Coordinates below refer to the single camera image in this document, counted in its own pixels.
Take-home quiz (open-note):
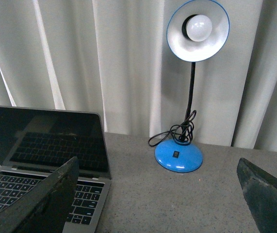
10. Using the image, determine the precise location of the right gripper dark right-camera right finger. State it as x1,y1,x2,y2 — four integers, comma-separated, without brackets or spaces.
237,158,277,233

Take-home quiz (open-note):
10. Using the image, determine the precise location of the white curtain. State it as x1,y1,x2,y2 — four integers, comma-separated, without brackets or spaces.
0,0,277,151

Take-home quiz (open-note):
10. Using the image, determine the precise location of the black lamp power cable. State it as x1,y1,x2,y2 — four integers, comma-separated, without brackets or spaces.
148,110,197,148

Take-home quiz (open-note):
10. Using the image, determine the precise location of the blue desk lamp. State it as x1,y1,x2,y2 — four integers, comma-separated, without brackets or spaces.
150,0,230,173

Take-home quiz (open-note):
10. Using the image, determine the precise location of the right gripper dark right-camera left finger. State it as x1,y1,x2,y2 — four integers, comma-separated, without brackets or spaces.
0,157,79,233

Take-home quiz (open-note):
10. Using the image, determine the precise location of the grey laptop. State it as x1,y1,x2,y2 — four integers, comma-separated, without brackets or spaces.
0,106,111,233

